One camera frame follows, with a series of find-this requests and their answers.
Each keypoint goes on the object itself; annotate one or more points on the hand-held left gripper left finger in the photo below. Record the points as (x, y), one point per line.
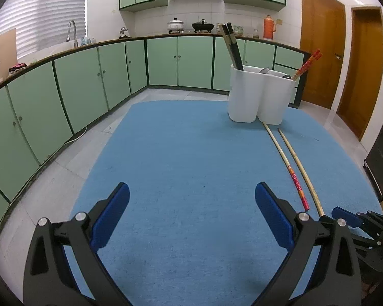
(110, 216)

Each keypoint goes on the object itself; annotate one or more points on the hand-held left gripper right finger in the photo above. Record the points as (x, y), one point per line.
(274, 216)

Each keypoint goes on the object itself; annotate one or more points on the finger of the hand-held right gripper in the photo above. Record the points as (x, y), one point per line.
(346, 214)
(371, 220)

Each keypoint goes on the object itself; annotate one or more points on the plain bamboo chopstick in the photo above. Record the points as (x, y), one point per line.
(316, 202)
(223, 32)

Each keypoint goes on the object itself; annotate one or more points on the white plastic utensil holder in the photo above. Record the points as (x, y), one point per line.
(244, 95)
(277, 102)

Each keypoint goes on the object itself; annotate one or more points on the blue table mat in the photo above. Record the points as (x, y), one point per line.
(185, 153)

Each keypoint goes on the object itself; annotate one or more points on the green kitchen base cabinets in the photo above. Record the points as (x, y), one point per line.
(51, 102)

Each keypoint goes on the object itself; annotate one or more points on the wooden door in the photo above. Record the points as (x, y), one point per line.
(322, 44)
(362, 70)

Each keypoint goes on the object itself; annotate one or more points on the red cloth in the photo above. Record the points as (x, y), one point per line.
(17, 67)

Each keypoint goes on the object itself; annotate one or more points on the small silver kettle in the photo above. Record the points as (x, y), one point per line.
(123, 33)

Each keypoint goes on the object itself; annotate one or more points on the small glass jar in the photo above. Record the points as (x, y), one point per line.
(256, 33)

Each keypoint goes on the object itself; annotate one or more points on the steel kitchen faucet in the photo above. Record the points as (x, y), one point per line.
(72, 32)

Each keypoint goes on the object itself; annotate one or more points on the orange thermos flask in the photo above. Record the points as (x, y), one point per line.
(269, 27)

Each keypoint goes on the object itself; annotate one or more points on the brown board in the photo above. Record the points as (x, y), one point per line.
(1, 57)

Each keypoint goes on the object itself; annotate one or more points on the white cooking pot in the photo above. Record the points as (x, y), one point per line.
(176, 25)

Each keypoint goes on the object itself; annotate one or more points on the black wok with lid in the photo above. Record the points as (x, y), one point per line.
(203, 25)

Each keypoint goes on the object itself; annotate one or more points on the window blinds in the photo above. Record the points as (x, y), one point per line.
(41, 16)

